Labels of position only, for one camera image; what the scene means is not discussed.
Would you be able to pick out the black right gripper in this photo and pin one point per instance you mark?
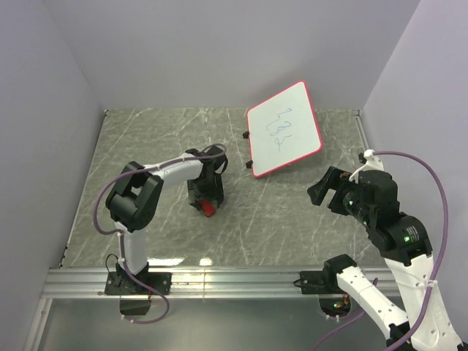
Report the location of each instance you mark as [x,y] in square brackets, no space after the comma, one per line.
[334,178]

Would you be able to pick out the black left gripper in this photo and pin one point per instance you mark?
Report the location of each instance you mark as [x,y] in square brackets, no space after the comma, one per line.
[215,194]

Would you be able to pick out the red black whiteboard eraser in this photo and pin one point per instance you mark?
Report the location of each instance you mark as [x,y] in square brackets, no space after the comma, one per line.
[207,208]

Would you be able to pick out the red framed whiteboard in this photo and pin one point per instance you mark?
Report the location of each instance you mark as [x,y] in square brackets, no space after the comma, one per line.
[282,130]

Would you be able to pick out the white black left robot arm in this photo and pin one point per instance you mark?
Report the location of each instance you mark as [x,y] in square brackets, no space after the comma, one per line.
[135,194]

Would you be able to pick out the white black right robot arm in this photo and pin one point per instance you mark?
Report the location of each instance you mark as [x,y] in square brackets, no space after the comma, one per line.
[371,197]

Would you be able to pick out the black whiteboard stand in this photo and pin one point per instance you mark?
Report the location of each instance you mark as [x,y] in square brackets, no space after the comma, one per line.
[250,162]

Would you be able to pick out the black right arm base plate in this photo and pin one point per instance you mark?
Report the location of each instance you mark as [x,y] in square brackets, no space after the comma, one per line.
[317,283]

